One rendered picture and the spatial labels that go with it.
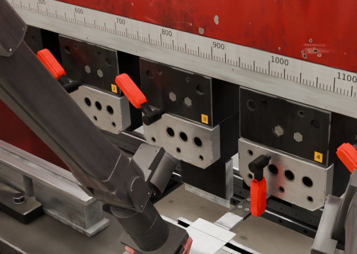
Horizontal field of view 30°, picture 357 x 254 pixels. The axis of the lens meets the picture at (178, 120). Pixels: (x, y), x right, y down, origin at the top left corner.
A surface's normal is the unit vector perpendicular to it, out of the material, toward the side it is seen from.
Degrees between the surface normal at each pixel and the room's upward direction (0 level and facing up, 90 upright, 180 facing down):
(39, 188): 90
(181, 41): 90
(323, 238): 45
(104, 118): 90
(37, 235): 0
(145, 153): 22
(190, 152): 90
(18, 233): 0
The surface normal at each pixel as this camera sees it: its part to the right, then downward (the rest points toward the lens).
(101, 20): -0.65, 0.38
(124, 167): 0.88, 0.11
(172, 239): -0.33, -0.62
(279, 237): -0.05, -0.89
